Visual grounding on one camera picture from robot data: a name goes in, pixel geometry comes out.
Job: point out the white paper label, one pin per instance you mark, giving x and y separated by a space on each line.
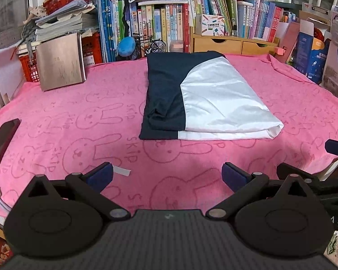
121 171

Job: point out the stack of papers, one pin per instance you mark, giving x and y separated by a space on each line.
62 25

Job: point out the row of colourful picture books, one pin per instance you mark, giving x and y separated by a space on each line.
157 19

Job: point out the round blue plush ball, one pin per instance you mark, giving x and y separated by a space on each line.
126 47

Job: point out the row of thin blue books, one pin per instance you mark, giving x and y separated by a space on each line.
109 28

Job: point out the red patterned rug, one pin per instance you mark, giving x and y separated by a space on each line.
0 250

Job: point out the navy and white jacket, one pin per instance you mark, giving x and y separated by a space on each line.
219 98

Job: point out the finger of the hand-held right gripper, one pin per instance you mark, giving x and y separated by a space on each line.
336 147
284 170

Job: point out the wooden drawer organizer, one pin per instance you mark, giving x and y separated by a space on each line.
231 43

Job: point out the miniature bicycle model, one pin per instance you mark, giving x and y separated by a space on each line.
157 46

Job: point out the red plastic basket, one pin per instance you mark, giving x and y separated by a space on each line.
64 2

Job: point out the white printed cardboard box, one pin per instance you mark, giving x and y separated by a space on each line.
213 25

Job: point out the brown hardcover book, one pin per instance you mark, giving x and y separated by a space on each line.
60 62

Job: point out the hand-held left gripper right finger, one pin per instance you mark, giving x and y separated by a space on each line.
235 177

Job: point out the blue cardboard box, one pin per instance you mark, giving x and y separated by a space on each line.
312 59

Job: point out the red plastic crate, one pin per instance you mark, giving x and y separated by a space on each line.
91 50

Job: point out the brown cardboard box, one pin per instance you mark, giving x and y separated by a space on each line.
307 12

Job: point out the small pink box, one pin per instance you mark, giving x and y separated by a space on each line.
280 51

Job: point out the row of pastel spine books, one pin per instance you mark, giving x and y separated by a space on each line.
259 19

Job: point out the pink folder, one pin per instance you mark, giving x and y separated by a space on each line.
291 39

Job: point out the pink rabbit printed blanket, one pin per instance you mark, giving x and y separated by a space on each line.
73 104

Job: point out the window with grille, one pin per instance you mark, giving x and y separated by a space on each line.
5 14

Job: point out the red yarn bundle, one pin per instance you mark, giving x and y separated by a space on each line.
318 33

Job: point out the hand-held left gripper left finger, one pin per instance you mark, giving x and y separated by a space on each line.
101 177

